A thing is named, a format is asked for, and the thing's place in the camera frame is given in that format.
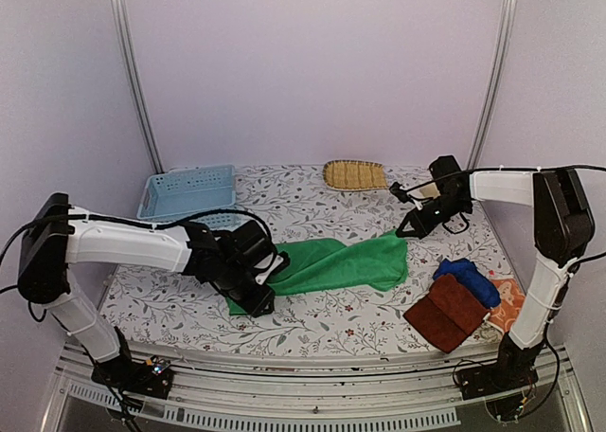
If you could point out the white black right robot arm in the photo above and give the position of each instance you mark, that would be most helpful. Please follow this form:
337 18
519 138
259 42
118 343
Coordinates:
563 226

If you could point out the left aluminium frame post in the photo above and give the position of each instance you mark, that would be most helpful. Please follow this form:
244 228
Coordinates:
126 46

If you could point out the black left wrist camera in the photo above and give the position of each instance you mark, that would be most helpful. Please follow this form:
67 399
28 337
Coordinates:
254 248

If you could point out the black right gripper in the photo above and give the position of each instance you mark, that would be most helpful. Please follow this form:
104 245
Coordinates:
419 233

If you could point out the cream cylindrical cup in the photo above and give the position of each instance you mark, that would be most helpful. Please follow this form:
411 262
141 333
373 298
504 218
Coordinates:
428 192

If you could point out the light blue plastic basket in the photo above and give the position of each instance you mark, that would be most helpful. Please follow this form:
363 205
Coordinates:
176 194

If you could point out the aluminium frame post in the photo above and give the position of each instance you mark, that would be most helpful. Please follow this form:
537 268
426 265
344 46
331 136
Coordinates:
126 46
504 32

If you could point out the right aluminium frame post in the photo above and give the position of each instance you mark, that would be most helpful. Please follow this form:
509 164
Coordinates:
504 32

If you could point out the aluminium front rail base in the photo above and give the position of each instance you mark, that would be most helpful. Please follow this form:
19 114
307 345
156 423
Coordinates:
214 391

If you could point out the green microfiber towel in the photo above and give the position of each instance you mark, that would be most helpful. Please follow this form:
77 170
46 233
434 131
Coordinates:
328 264

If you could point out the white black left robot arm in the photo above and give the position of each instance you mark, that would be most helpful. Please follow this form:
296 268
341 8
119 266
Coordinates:
66 248

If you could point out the blue rolled towel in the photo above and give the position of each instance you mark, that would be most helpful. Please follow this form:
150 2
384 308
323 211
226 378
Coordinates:
467 274

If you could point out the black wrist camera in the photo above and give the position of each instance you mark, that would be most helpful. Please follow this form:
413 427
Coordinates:
443 166
254 248

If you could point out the orange patterned towel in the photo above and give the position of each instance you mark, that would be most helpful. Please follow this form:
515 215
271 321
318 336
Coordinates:
512 299

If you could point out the woven bamboo tray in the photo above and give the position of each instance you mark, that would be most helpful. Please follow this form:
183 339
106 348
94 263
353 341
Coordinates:
354 175

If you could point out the brown folded towel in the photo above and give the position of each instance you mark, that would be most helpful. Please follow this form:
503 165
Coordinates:
447 315

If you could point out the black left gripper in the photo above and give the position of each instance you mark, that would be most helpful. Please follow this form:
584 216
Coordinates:
256 308

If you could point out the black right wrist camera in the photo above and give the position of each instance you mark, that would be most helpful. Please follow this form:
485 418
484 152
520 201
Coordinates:
443 166

